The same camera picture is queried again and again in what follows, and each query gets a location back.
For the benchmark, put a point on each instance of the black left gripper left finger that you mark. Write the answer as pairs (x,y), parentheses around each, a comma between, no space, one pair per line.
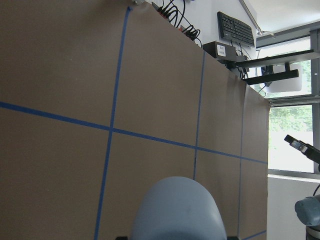
(121,238)

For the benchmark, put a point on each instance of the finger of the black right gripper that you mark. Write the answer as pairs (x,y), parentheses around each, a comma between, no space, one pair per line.
(306,149)

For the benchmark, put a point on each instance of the black box with label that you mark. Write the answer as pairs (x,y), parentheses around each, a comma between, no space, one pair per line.
(220,51)

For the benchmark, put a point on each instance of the light blue plastic cup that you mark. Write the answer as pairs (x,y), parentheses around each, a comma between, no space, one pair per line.
(178,208)

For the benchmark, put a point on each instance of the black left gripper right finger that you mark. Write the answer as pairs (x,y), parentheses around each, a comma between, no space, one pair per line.
(232,238)

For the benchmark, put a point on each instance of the black keyboard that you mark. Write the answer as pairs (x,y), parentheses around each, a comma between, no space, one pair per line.
(232,29)

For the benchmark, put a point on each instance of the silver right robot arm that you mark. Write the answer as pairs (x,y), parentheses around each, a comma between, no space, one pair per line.
(308,209)

